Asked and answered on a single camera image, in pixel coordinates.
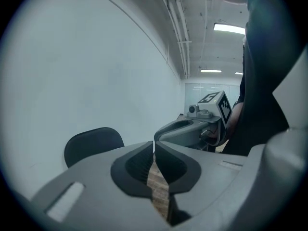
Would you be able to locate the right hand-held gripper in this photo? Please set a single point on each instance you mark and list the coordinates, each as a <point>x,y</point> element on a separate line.
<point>216,109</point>

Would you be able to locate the white ceiling conduit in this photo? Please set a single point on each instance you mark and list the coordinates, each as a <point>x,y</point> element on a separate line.
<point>183,44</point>

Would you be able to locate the person's black clothing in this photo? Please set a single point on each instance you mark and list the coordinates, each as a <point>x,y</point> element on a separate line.
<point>264,80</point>

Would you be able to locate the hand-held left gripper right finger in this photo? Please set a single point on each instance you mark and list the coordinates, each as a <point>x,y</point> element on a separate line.
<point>211,174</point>

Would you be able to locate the rows of ceiling strip lights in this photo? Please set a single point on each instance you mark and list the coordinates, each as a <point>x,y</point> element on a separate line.
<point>228,29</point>

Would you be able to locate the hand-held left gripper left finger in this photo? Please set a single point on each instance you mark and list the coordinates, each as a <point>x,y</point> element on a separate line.
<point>84,196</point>

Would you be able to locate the black folding chair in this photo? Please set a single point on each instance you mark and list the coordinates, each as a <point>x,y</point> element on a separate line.
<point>91,141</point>

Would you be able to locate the person's right forearm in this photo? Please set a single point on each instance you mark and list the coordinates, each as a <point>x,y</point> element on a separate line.
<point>235,117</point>

